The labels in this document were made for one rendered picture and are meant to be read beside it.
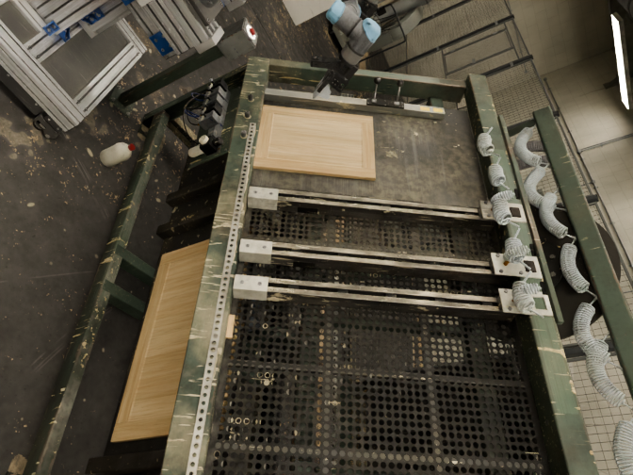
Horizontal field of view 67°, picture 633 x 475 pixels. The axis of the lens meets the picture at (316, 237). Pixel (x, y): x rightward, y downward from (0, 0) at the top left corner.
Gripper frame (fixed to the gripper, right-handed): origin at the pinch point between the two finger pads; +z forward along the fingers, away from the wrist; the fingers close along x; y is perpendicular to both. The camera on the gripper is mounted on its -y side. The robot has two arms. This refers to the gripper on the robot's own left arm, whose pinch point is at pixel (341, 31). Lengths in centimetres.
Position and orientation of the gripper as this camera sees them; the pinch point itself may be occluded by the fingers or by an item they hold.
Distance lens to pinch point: 259.2
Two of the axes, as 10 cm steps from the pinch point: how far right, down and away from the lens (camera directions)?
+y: 8.2, 4.9, 2.9
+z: -5.5, 5.5, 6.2
